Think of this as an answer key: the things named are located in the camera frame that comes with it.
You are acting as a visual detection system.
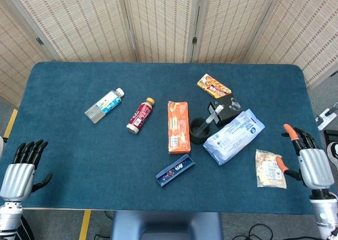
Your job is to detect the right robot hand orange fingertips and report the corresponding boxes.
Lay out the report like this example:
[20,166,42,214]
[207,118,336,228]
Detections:
[274,123,335,191]

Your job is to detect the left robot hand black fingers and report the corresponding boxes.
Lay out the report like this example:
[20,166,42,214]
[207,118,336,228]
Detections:
[0,139,53,202]

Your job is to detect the clear plastic tube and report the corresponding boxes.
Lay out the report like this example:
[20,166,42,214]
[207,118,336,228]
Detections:
[196,104,224,136]

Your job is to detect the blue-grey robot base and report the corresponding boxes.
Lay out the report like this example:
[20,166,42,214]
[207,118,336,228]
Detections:
[110,211,224,240]

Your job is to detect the black and white shoe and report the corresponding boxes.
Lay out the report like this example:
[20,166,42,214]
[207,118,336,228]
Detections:
[327,141,338,169]

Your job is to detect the clear snack packet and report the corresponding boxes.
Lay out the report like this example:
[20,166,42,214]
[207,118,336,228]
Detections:
[255,149,287,189]

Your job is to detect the black bag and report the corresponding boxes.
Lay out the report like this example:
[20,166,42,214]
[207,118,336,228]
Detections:
[15,215,35,240]

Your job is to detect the white power strip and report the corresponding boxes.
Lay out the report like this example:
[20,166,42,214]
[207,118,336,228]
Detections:
[315,108,338,131]

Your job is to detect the blue table cloth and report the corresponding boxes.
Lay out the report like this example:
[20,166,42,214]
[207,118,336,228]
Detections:
[0,61,335,216]

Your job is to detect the light blue tissue pack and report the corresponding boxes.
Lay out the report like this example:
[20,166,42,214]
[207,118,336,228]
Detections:
[202,108,266,166]

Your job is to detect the black cardboard box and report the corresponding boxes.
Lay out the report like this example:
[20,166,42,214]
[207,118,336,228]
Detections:
[207,93,243,127]

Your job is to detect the clear bottle blue label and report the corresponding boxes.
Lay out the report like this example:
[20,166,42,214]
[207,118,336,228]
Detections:
[84,87,125,124]

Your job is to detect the yellow curry box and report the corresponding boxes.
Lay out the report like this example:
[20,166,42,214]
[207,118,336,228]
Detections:
[196,73,232,98]

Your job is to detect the red label drink bottle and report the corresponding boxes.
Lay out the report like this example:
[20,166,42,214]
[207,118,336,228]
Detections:
[126,97,156,134]

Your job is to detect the dark blue pencil case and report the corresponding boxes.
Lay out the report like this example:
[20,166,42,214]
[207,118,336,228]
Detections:
[154,153,196,188]

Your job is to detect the orange cardboard box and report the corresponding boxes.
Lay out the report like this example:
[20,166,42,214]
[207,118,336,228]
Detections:
[167,100,191,155]

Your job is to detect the woven folding screen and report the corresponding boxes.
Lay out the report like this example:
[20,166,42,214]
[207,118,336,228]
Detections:
[0,0,338,106]

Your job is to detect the black floor cables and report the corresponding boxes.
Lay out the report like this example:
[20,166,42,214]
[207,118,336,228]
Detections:
[232,223,317,240]

